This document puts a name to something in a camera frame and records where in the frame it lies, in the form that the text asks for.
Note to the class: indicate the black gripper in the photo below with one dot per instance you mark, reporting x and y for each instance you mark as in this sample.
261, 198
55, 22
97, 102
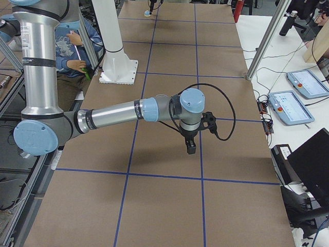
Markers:
154, 3
188, 135

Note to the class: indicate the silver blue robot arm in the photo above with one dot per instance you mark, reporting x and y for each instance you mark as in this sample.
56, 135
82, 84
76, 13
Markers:
45, 126
161, 2

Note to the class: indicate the red cylinder bottle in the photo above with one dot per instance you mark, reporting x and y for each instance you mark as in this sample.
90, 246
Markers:
238, 9

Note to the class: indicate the black computer box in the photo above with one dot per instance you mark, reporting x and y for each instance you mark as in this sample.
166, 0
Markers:
285, 172

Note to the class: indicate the seated person in blue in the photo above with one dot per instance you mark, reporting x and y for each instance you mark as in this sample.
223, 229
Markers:
73, 66

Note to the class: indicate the near teach pendant tablet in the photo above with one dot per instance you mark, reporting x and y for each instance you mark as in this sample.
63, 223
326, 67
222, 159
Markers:
289, 108

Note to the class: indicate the teach pendant tablet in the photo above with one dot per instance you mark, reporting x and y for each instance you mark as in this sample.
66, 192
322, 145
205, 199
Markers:
307, 84
289, 108

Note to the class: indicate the black monitor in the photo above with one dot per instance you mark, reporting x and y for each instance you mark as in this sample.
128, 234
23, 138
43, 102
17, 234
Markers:
310, 163

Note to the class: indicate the far teach pendant tablet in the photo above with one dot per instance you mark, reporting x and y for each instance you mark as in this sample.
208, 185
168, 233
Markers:
307, 84

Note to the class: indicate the black water bottle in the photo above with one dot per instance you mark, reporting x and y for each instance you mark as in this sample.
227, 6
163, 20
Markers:
288, 23

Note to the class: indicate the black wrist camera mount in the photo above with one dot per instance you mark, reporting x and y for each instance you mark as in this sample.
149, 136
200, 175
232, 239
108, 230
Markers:
208, 122

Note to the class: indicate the white camera pole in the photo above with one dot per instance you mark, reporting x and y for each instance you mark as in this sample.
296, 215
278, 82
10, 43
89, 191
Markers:
106, 15

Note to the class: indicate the white camera pole base plate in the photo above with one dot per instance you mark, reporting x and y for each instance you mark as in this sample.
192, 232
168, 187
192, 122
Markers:
119, 72

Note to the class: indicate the small electronics board with wires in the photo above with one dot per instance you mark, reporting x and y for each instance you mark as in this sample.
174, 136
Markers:
266, 118

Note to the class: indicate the aluminium frame post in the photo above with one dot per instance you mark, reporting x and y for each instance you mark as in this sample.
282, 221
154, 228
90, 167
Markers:
273, 24

